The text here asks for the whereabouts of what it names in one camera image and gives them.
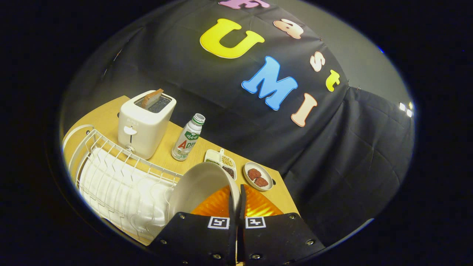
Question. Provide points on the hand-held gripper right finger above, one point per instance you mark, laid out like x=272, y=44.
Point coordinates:
x=277, y=240

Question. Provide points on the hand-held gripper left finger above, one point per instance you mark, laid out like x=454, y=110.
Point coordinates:
x=196, y=240

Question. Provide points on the beige plate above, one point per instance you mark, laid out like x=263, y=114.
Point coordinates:
x=199, y=184

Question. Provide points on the beige dish with meat patties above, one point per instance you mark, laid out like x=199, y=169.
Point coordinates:
x=268, y=177

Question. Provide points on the white divided dish with grains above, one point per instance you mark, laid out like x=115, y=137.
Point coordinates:
x=214, y=155

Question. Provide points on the red meat patty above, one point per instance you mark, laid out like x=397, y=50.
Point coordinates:
x=261, y=182
x=254, y=174

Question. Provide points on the white drip tray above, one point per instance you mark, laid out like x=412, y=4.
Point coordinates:
x=122, y=192

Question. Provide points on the white bottle with green label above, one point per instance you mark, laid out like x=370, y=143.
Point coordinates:
x=186, y=142

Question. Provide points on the white toaster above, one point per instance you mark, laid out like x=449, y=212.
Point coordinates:
x=144, y=129

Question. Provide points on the brown bread slice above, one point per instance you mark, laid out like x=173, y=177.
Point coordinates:
x=151, y=99

